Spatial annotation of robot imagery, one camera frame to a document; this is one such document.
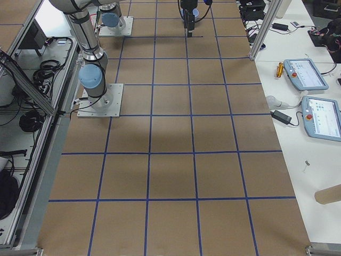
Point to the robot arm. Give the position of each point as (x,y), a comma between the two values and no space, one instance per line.
(92,74)
(114,9)

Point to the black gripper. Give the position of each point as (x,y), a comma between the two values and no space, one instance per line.
(187,6)

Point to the gold metal cylinder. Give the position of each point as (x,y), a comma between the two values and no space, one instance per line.
(279,70)

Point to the upper teach pendant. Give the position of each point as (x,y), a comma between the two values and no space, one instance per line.
(304,75)

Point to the blue bowl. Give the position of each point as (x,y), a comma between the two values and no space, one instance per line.
(195,13)

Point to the white light bulb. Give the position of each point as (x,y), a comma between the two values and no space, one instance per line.
(275,104)

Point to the brown paper table cover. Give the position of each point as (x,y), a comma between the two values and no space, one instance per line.
(192,166)

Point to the teach pendant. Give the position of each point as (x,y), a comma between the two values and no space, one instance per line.
(304,75)
(321,118)

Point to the lower teach pendant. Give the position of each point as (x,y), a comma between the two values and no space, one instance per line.
(321,118)

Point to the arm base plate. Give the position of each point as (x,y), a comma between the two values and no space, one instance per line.
(108,105)
(114,26)

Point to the cardboard tube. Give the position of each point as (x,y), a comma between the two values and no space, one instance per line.
(328,195)

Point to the aluminium frame post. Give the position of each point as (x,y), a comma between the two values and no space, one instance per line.
(269,17)

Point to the black power adapter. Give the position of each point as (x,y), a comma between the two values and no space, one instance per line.
(279,116)

